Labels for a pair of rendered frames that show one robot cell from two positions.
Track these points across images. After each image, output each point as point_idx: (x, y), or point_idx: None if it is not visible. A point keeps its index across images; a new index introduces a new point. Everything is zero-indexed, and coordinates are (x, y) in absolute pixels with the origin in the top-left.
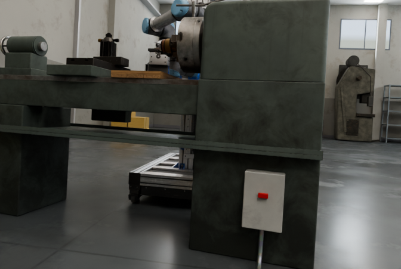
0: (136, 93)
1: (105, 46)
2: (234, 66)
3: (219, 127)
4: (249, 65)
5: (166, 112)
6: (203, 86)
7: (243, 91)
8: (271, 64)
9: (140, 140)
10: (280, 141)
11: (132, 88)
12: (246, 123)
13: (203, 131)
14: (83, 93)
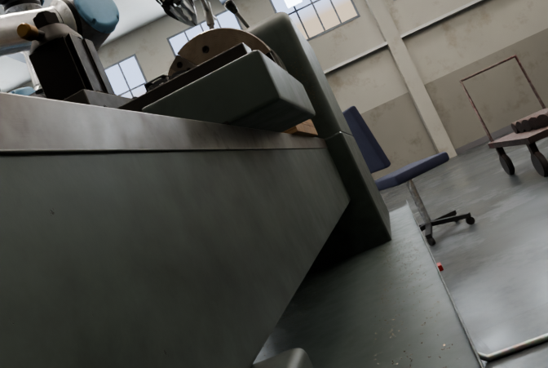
0: (320, 172)
1: (89, 59)
2: (337, 113)
3: (378, 206)
4: (338, 113)
5: (346, 205)
6: (347, 143)
7: (354, 148)
8: (339, 113)
9: (428, 246)
10: (384, 207)
11: (314, 161)
12: (374, 192)
13: (382, 216)
14: (297, 192)
